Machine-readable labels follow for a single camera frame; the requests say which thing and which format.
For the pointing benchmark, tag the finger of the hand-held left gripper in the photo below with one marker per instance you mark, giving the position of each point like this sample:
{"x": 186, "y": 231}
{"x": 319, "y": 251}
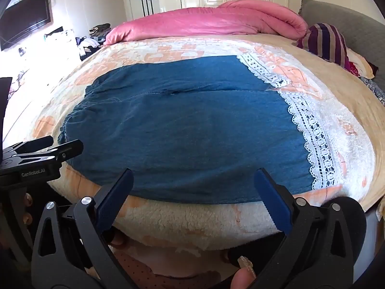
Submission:
{"x": 66, "y": 152}
{"x": 36, "y": 144}

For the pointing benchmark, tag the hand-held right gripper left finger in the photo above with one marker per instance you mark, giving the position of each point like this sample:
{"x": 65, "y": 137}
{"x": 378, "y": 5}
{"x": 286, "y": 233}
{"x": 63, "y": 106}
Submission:
{"x": 115, "y": 198}

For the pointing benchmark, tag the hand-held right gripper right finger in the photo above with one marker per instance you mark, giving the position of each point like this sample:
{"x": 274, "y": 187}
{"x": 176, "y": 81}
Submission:
{"x": 272, "y": 201}

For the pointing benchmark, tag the blue denim pants lace trim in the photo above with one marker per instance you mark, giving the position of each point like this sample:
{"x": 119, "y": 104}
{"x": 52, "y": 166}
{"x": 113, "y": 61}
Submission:
{"x": 186, "y": 126}

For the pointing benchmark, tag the person's right hand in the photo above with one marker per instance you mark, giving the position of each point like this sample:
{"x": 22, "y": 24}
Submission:
{"x": 242, "y": 277}

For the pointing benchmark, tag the pink dotted garment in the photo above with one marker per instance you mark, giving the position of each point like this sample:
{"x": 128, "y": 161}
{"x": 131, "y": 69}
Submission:
{"x": 168, "y": 263}

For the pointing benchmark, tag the pile of folded clothes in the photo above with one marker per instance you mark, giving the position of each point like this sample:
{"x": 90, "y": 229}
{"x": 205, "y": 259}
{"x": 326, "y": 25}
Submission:
{"x": 100, "y": 30}

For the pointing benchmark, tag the peach patterned fleece blanket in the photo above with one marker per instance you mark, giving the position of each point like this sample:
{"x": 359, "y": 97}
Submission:
{"x": 340, "y": 90}

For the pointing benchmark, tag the cream pillow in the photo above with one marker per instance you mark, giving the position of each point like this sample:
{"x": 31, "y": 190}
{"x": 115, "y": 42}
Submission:
{"x": 361, "y": 61}

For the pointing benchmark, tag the purple striped pillow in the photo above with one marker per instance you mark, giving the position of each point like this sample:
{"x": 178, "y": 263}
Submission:
{"x": 326, "y": 42}

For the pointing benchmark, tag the pink quilt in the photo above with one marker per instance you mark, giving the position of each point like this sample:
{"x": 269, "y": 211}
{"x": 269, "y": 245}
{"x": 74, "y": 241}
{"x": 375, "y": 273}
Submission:
{"x": 210, "y": 21}

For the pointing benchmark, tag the grey padded headboard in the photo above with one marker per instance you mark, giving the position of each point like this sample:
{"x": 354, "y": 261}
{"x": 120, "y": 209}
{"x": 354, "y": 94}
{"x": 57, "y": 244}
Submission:
{"x": 346, "y": 15}

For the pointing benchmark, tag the black wall television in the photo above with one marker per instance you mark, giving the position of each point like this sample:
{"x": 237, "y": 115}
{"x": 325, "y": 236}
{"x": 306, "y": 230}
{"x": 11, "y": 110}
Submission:
{"x": 25, "y": 18}

